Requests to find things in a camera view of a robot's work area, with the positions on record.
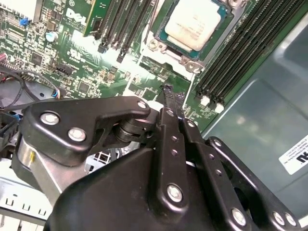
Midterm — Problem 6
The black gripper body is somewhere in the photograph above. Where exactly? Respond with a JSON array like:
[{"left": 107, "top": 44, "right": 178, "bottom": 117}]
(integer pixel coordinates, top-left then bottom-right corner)
[{"left": 45, "top": 147, "right": 228, "bottom": 231}]

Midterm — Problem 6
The thin metal locking lever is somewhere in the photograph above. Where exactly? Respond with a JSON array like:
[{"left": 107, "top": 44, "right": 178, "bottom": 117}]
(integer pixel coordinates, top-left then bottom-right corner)
[{"left": 145, "top": 0, "right": 158, "bottom": 44}]

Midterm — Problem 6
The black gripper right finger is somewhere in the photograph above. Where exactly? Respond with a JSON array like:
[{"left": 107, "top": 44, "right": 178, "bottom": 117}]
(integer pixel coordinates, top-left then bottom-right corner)
[{"left": 173, "top": 92, "right": 303, "bottom": 231}]

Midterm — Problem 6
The silver square CPU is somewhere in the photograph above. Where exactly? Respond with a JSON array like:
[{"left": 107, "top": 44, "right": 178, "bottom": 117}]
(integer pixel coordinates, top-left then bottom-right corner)
[{"left": 154, "top": 0, "right": 236, "bottom": 61}]

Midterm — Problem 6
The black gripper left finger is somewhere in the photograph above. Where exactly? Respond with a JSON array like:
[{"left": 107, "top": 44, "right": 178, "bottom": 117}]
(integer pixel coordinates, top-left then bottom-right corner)
[{"left": 21, "top": 84, "right": 191, "bottom": 214}]

